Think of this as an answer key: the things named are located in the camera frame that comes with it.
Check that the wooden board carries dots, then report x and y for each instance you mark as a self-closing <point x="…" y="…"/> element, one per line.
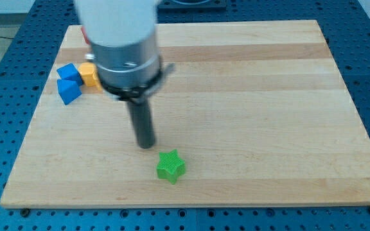
<point x="258" y="111"/>

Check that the blue cube block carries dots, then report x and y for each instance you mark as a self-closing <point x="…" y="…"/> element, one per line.
<point x="70" y="72"/>

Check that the yellow hexagon block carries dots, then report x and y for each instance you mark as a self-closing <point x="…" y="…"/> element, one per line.
<point x="89" y="75"/>

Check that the blue triangle block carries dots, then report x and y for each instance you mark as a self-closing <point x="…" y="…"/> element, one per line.
<point x="68" y="90"/>

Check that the green star block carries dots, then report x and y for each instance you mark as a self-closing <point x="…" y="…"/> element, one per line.
<point x="170" y="166"/>

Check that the red block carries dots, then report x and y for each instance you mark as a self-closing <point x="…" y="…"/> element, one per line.
<point x="87" y="41"/>

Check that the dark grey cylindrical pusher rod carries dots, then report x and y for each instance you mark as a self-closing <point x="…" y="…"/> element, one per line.
<point x="141" y="118"/>

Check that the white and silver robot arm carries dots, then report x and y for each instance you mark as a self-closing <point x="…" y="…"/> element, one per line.
<point x="123" y="39"/>

